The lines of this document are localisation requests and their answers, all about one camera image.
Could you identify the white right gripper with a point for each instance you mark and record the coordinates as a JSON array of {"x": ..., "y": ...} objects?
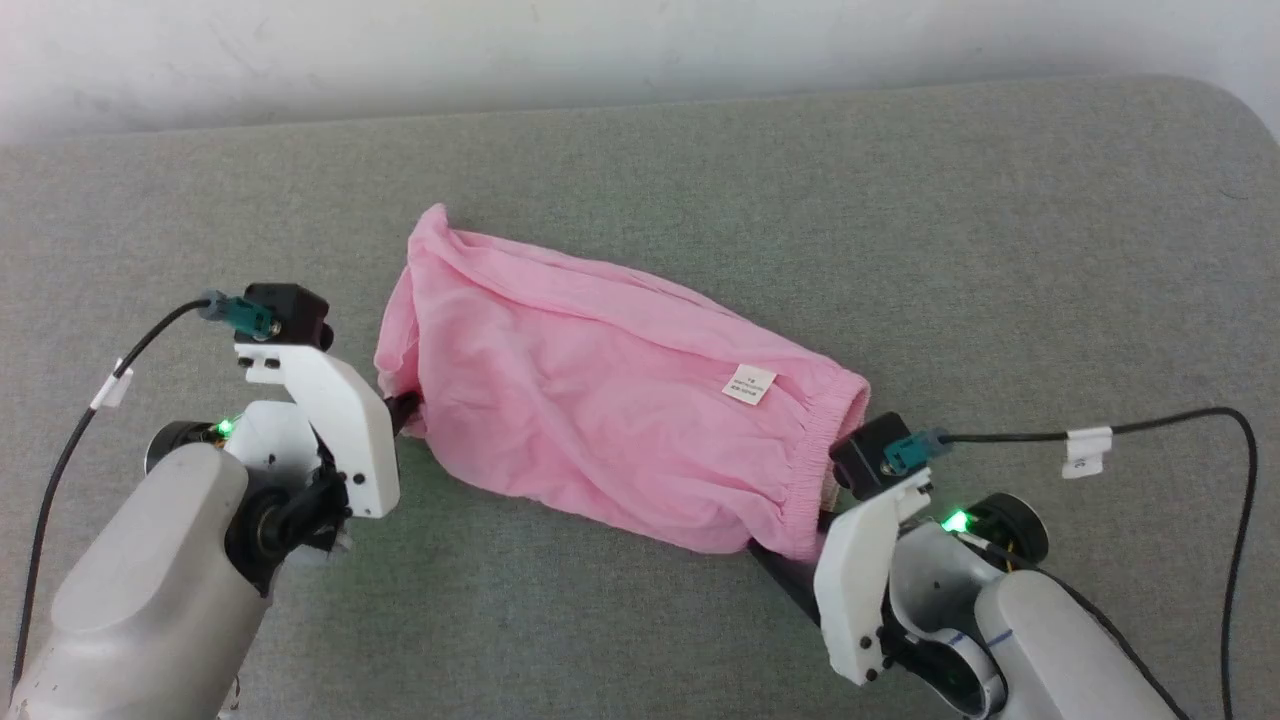
[{"x": 855, "y": 580}]

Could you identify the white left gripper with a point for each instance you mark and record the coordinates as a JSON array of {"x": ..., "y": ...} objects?
[{"x": 345, "y": 430}]

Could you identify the pink cloth shorts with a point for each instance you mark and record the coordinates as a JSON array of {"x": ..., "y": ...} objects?
[{"x": 600, "y": 400}]

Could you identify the grey-green fabric sofa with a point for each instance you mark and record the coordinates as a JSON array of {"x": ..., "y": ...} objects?
[{"x": 640, "y": 160}]

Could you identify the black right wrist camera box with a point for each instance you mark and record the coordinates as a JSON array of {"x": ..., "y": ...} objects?
[{"x": 865, "y": 455}]

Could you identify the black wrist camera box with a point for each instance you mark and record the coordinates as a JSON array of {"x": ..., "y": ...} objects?
[
  {"x": 865, "y": 455},
  {"x": 292, "y": 310}
]

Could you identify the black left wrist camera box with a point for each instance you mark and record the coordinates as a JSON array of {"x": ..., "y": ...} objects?
[{"x": 292, "y": 310}]

